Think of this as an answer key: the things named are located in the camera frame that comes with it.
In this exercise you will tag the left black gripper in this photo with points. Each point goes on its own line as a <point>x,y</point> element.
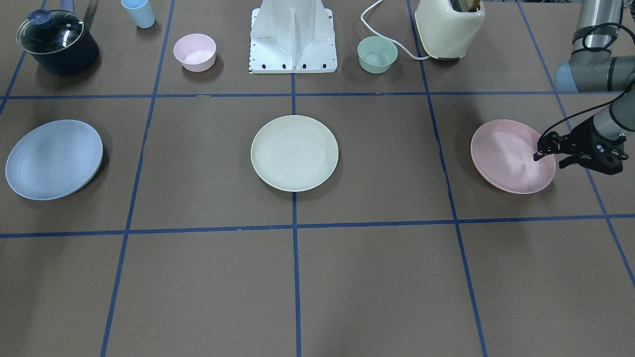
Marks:
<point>581,137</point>

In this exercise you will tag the pink plate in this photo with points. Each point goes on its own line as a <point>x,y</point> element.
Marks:
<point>503,153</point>

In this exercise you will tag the blue plate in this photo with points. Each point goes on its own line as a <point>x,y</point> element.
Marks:
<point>54,160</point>

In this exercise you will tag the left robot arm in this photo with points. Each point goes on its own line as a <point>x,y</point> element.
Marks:
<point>592,67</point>

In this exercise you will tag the cream toaster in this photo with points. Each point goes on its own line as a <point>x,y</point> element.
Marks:
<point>444,33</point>

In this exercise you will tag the toast slice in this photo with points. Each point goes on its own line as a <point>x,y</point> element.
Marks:
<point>465,6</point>

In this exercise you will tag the green bowl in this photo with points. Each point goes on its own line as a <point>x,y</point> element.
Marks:
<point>376,54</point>

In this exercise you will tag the cream plate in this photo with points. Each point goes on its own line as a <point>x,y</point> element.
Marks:
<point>294,153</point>

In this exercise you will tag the pink bowl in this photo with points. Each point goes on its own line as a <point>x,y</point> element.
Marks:
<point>196,52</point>

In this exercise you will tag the light blue cup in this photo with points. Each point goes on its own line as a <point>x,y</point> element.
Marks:
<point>141,12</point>

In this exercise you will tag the dark blue pot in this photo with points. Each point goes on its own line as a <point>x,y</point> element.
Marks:
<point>74,59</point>

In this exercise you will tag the glass pot lid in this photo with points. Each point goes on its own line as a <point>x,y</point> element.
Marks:
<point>50,31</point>

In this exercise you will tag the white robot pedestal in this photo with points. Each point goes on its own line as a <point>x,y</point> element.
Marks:
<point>292,37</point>

